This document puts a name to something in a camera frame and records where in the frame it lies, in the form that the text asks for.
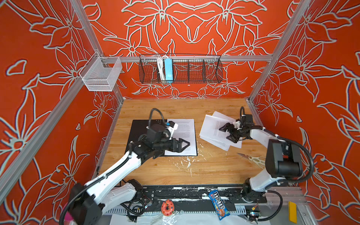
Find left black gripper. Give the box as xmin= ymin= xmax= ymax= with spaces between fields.
xmin=153 ymin=135 xmax=189 ymax=152

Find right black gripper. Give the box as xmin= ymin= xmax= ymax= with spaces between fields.
xmin=219 ymin=122 xmax=247 ymax=143

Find blue folder black inside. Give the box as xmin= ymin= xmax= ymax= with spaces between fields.
xmin=124 ymin=118 xmax=198 ymax=158

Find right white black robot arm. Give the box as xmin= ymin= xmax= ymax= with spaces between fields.
xmin=218 ymin=107 xmax=315 ymax=223

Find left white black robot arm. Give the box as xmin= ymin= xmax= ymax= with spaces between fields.
xmin=59 ymin=115 xmax=190 ymax=225

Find white scissors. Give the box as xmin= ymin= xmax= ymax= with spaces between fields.
xmin=237 ymin=153 xmax=265 ymax=169

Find red donut toy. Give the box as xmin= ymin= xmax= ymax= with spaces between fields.
xmin=161 ymin=199 xmax=175 ymax=216

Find blue m&m's candy bag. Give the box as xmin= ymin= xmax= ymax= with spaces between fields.
xmin=208 ymin=190 xmax=230 ymax=220

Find blue white box in basket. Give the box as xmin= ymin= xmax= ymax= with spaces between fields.
xmin=164 ymin=58 xmax=173 ymax=83

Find yellow block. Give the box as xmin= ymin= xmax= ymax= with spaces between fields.
xmin=288 ymin=202 xmax=297 ymax=224

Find clear plastic bin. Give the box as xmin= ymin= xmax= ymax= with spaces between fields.
xmin=79 ymin=55 xmax=122 ymax=92

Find pink plastic goblet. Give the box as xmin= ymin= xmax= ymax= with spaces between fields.
xmin=64 ymin=212 xmax=73 ymax=221

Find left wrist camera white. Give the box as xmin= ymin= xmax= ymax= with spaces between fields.
xmin=164 ymin=121 xmax=178 ymax=140

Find black wire basket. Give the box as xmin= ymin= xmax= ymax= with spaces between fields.
xmin=139 ymin=54 xmax=224 ymax=84

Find small circuit board with wires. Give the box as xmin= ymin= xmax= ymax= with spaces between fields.
xmin=245 ymin=205 xmax=261 ymax=223

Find white cable in basket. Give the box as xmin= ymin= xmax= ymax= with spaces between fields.
xmin=156 ymin=56 xmax=167 ymax=82

